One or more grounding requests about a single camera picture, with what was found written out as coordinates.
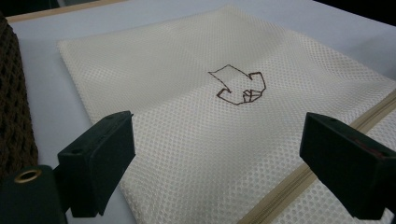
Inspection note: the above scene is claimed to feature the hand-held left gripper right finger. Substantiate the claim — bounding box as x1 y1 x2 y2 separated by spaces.
299 112 396 221

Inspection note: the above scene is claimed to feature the brown wicker basket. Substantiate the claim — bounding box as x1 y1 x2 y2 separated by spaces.
0 12 39 183

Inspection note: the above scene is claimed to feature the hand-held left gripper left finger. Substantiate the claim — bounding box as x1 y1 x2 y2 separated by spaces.
57 110 136 218

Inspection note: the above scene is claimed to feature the cream mesh laundry bag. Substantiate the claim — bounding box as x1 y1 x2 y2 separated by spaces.
56 4 396 224

